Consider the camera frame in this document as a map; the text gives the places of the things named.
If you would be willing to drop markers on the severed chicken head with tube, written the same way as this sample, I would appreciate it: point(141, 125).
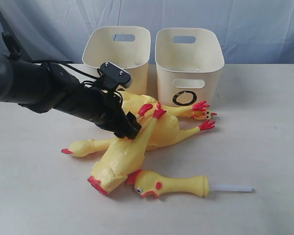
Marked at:
point(147, 183)

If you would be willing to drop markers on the headless yellow rubber chicken body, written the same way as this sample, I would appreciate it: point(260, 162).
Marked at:
point(123, 157)

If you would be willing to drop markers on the cream bin marked O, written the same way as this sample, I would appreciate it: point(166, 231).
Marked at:
point(188, 65)

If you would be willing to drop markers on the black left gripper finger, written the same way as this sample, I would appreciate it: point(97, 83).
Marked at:
point(133, 126)
point(123, 133)

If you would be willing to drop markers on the cream bin marked X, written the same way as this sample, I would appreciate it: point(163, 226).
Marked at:
point(127, 47)

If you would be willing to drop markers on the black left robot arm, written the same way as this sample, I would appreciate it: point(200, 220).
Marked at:
point(47, 86)

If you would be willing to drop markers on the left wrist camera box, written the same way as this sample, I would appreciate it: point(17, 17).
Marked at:
point(112, 76)

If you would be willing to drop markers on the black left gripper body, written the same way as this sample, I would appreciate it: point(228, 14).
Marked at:
point(102, 109)

